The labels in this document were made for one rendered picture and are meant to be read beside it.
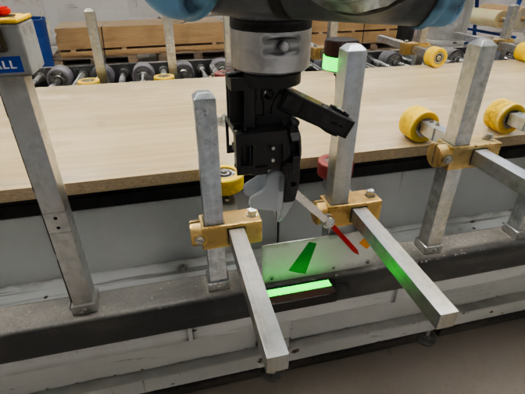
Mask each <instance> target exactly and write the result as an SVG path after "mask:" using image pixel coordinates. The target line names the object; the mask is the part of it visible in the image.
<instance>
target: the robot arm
mask: <svg viewBox="0 0 525 394"><path fill-rule="evenodd" d="M145 1H146V2H147V3H148V4H149V5H150V6H151V7H152V8H153V9H154V10H155V11H156V12H158V13H159V14H161V15H163V16H165V17H167V18H170V19H173V20H183V21H187V22H195V21H199V20H201V19H203V18H204V17H206V16H229V17H230V50H231V66H232V67H233V68H234V69H236V70H238V71H230V72H225V81H226V97H227V116H225V126H226V141H227V153H233V152H234V167H235V168H236V170H237V176H239V175H246V174H251V175H252V176H255V177H254V178H252V179H251V180H250V181H247V182H246V183H245V184H244V186H243V192H244V194H245V195H247V196H250V199H249V202H248V203H249V205H250V207H251V208H253V209H256V210H274V215H275V219H276V221H277V222H281V221H282V220H283V219H284V217H285V216H286V214H287V213H288V211H289V209H290V208H291V206H292V204H293V202H294V201H295V197H296V195H297V191H298V186H299V181H300V159H301V156H302V139H301V134H300V131H299V129H298V125H299V124H300V121H299V120H298V119H297V118H299V119H301V120H304V121H306V122H308V123H311V124H313V125H315V126H317V127H319V128H321V129H322V130H323V131H325V132H326V133H328V134H331V135H333V136H335V137H337V136H340V137H342V138H346V137H347V136H348V133H349V132H350V130H351V129H352V127H353V126H354V124H355V121H353V120H352V119H351V118H350V117H349V114H348V113H346V112H345V111H344V110H343V109H342V108H341V107H336V106H334V105H332V104H330V106H329V105H327V104H325V103H323V102H321V101H319V100H316V99H314V98H312V97H310V96H308V95H306V94H304V93H302V92H300V91H298V90H296V89H294V88H292V87H294V86H296V85H298V84H300V83H301V73H302V71H304V70H306V69H307V68H308V67H309V65H310V52H311V39H312V22H313V20H316V21H330V22H343V23H370V24H383V25H397V26H409V27H410V28H411V29H413V30H422V29H424V28H426V27H445V26H448V25H449V24H451V23H453V22H454V21H456V19H457V18H458V17H459V15H460V14H461V12H462V10H463V6H464V3H465V0H145ZM265 91H266V92H265ZM264 92H265V93H264ZM296 117H297V118H296ZM229 127H230V129H231V130H232V132H233V134H234V141H233V142H232V145H230V144H229Z"/></svg>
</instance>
